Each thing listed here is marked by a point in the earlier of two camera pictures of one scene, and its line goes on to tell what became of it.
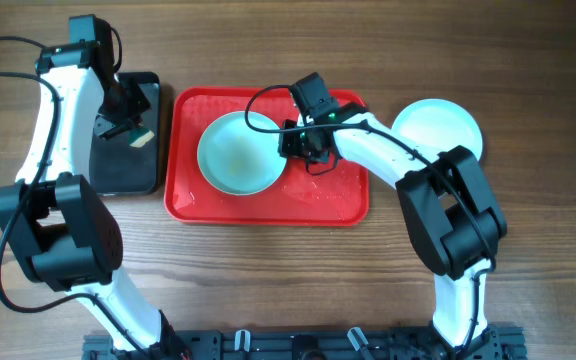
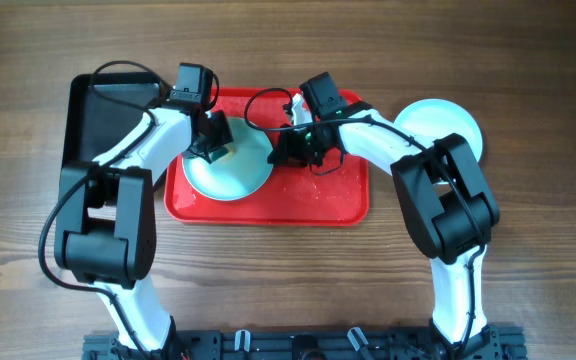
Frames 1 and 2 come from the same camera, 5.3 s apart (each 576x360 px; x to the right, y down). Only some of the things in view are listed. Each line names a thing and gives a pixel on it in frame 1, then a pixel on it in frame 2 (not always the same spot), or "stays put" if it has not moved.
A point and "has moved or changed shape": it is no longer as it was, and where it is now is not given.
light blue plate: x=439 y=125 stays put
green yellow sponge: x=137 y=137 has moved or changed shape
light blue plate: x=237 y=159 has moved or changed shape
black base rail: x=321 y=343 stays put
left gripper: x=142 y=107 → x=221 y=124
